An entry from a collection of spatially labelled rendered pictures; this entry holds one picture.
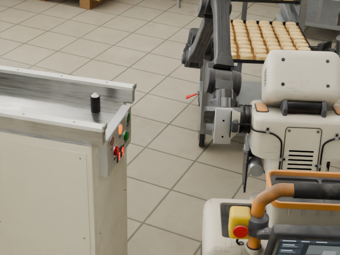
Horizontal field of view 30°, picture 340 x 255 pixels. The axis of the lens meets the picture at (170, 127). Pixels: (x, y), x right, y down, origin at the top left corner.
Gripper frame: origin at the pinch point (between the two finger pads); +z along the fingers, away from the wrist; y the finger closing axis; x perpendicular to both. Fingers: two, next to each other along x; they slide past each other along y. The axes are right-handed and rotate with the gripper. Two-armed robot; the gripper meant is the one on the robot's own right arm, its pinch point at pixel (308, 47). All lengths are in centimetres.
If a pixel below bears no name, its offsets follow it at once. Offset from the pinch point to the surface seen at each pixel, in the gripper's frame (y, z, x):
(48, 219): -34, 5, 130
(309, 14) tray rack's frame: -52, 135, -201
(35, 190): -23, 8, 132
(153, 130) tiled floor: -78, 96, 0
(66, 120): 3, -1, 125
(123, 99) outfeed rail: 0, 6, 97
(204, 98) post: -45, 60, -2
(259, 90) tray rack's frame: -61, 72, -63
